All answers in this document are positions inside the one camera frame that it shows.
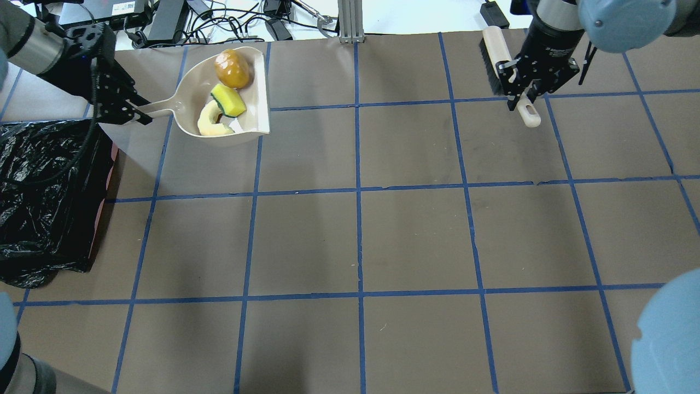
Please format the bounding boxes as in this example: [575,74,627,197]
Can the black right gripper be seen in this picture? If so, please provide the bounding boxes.
[495,16,581,112]

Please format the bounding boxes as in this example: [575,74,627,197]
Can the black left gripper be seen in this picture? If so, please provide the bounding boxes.
[39,23,153,125]

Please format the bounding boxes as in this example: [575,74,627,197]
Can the beige hand brush black bristles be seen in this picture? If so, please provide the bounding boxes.
[479,26,541,128]

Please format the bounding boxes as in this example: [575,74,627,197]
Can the beige plastic dustpan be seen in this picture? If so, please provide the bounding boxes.
[138,47,271,147]

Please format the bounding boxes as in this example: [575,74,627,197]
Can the yellow green sponge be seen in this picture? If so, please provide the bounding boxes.
[210,83,247,118]

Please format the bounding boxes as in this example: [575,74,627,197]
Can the orange-brown bread roll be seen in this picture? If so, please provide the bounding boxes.
[213,49,253,89]

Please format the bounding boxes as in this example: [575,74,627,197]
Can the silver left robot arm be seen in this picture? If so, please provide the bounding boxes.
[2,1,152,393]

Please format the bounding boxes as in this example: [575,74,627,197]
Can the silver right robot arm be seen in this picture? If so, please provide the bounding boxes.
[480,1,699,393]

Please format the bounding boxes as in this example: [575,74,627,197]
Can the bin with black bag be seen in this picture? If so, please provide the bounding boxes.
[1,119,118,289]

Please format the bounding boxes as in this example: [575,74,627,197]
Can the black power adapter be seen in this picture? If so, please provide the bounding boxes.
[480,1,510,29]

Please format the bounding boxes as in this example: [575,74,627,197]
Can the black power brick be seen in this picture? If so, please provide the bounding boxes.
[147,1,189,47]

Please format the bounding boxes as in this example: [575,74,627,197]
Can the aluminium frame post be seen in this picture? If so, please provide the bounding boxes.
[337,0,366,43]

